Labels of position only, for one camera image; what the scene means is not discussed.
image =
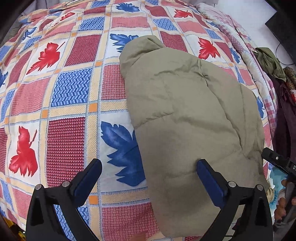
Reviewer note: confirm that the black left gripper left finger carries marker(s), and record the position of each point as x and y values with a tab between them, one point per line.
42	220

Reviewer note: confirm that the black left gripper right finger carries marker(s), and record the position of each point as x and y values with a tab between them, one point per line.
255	222

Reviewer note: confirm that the khaki padded jacket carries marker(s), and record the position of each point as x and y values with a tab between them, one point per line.
184	109

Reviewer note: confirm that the right hand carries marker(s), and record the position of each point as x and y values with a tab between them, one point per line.
280	211

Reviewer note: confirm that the dark maroon garment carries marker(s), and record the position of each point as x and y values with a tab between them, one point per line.
284	134

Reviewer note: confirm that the pink floral quilt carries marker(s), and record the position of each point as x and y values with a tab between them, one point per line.
246	47

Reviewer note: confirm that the patchwork leaf bedspread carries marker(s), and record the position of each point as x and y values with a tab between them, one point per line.
63	103

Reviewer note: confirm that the olive green garment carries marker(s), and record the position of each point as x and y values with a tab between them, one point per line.
269	63

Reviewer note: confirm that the black monitor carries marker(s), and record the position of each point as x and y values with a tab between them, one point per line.
284	32

